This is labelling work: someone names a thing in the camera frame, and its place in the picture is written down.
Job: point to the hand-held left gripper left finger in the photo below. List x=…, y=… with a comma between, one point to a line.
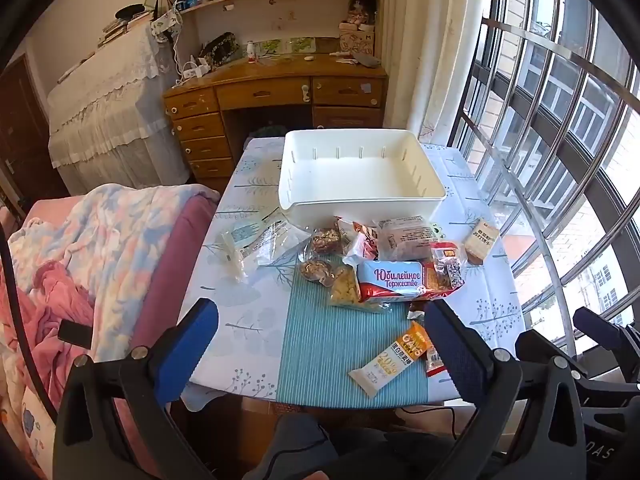
x=187, y=345

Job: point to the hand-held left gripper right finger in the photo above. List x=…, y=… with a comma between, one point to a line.
x=457, y=355

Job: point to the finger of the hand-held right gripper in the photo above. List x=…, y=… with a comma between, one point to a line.
x=597, y=325
x=532, y=342

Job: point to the dark red small packet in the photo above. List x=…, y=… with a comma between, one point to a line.
x=415, y=310

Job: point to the orange white protein bar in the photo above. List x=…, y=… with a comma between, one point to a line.
x=385, y=365

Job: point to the red seed packet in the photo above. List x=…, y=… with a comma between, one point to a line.
x=447, y=267

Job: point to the blue red biscuit packet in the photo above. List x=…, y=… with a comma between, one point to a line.
x=395, y=277

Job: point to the beige cracker packet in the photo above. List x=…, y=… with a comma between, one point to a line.
x=482, y=240

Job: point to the clear packet teal label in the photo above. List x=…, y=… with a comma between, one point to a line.
x=245, y=232

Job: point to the large clear pastry packet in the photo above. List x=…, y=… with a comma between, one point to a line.
x=405, y=237

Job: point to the puffed rice cake packet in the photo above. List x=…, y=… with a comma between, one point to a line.
x=345, y=287

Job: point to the clear white packet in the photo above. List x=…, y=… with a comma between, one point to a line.
x=285, y=240

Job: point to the red white snack packet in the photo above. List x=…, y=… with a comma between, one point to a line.
x=362, y=245

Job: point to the round nut cake clear wrap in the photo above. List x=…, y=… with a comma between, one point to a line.
x=312, y=270

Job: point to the nut bar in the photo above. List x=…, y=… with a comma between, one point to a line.
x=326, y=240

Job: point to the white plastic bin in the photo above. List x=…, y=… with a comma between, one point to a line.
x=350, y=175

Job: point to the tree print tablecloth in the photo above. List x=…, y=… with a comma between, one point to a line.
x=240, y=270

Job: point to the small black box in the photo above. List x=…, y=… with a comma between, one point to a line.
x=74, y=334

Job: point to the teal striped placemat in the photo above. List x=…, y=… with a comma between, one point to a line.
x=320, y=350

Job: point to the pastel patterned blanket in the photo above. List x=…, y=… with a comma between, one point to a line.
x=100, y=240

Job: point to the person's leg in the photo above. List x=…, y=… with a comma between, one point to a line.
x=350, y=452

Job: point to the pink ruffled blanket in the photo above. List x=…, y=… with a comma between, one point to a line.
x=30, y=310

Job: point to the metal window grille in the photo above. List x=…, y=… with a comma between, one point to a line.
x=550, y=110

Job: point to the white lace cloth cover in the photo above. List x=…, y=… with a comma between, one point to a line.
x=100, y=100

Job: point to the wooden desk with drawers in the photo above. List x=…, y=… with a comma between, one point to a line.
x=280, y=90

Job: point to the white power strip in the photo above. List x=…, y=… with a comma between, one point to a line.
x=194, y=70

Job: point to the brown wooden door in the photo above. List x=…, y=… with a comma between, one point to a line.
x=20, y=125

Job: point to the dark floral pouch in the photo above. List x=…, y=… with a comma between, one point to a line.
x=219, y=50

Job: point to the small white bottle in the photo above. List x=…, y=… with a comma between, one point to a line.
x=251, y=52

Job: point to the green printed cards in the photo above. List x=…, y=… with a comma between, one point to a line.
x=287, y=46

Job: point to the cream leaf print curtain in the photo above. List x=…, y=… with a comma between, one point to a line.
x=440, y=35

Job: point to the patterned hanging bag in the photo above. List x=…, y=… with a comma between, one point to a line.
x=166, y=25

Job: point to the printed cardboard box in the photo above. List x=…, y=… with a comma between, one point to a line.
x=357, y=42

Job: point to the black hat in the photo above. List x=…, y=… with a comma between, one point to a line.
x=132, y=11

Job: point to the doll figure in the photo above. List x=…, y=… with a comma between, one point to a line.
x=362, y=10

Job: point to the wooden bookshelf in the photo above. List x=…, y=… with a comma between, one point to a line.
x=300, y=5

